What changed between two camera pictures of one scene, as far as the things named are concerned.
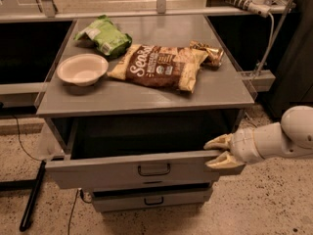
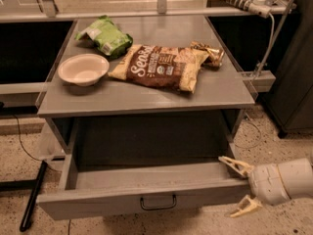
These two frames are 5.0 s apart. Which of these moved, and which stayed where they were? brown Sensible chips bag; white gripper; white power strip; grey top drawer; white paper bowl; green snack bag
Moved: white gripper; grey top drawer
Stayed: white power strip; white paper bowl; green snack bag; brown Sensible chips bag
